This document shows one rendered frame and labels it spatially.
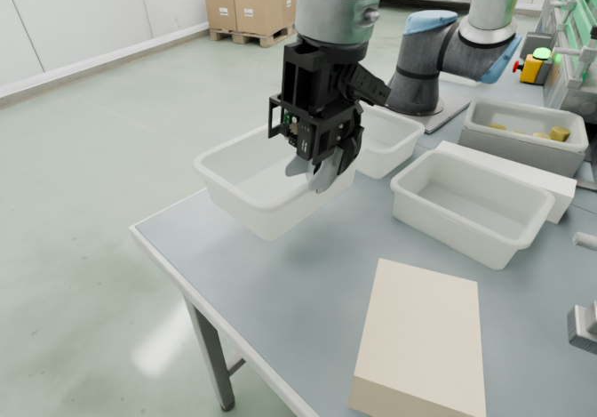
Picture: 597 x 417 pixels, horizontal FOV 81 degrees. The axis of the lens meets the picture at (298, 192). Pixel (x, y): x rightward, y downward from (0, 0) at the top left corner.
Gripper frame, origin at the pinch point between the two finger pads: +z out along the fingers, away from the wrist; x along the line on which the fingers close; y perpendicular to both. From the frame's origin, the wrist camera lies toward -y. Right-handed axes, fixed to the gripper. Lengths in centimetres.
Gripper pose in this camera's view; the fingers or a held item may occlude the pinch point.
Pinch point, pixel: (320, 181)
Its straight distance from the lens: 49.3
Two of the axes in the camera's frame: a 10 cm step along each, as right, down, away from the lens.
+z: -0.9, 7.4, 6.7
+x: 7.4, 5.0, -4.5
